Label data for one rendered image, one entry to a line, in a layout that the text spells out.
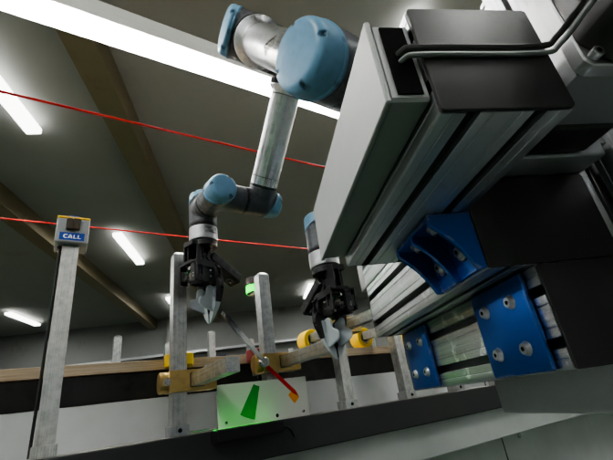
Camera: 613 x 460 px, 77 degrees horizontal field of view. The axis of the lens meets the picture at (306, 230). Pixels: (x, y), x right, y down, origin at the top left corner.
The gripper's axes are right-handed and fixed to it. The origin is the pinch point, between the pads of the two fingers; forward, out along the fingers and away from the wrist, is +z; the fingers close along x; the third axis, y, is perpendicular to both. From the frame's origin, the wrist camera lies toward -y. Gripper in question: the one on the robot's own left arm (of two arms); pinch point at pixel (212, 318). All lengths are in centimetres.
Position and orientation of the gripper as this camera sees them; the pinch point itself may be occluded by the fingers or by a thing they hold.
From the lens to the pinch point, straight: 102.1
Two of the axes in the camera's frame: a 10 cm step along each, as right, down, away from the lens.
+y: -6.3, -2.4, -7.4
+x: 7.7, -3.5, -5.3
